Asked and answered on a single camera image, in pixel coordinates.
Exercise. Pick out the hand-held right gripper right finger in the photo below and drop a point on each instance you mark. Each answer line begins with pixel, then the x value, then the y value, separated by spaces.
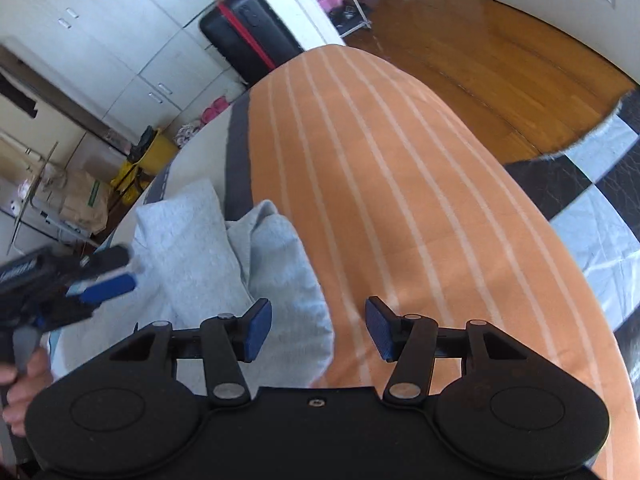
pixel 380 330

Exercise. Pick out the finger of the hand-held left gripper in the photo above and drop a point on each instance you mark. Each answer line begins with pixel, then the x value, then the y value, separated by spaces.
pixel 107 260
pixel 107 290

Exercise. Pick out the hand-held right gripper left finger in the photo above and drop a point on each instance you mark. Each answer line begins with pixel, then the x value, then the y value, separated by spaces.
pixel 260 330

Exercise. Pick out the light grey garment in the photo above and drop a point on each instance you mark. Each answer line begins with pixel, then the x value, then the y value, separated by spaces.
pixel 280 270

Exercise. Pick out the person's left hand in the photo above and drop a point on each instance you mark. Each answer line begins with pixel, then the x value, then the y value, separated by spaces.
pixel 37 370

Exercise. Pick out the brown paper bag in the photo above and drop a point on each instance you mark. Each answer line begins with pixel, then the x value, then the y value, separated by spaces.
pixel 85 205

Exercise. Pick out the yellow plastic bag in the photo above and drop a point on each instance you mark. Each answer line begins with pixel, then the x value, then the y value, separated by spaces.
pixel 125 182

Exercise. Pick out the white round gadget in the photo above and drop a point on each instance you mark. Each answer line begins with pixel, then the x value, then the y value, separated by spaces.
pixel 12 207

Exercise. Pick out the wooden rolling side table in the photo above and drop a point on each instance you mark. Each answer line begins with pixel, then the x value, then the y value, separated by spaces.
pixel 31 200

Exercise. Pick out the pink white box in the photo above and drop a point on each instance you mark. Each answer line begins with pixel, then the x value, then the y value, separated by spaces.
pixel 22 190

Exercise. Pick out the yellow trash bin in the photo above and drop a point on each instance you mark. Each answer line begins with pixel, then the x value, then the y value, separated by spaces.
pixel 160 152

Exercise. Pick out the white sneaker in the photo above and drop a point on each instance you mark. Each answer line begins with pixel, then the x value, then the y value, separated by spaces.
pixel 182 139
pixel 193 131

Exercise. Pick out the beige wooden cabinet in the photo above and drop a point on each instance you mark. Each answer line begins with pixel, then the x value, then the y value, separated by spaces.
pixel 45 130

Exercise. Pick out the multicolour striped printed blanket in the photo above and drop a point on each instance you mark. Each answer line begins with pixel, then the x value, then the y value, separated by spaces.
pixel 400 185

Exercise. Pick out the black hanging garment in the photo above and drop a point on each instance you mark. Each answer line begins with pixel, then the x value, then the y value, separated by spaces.
pixel 17 92

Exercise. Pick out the white wardrobe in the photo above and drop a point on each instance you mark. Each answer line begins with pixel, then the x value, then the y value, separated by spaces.
pixel 100 35

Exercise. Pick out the black white checkered rug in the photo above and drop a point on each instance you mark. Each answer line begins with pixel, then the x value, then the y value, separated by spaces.
pixel 590 220

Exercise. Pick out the black red suitcase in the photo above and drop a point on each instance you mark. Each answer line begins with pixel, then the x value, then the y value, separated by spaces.
pixel 240 30

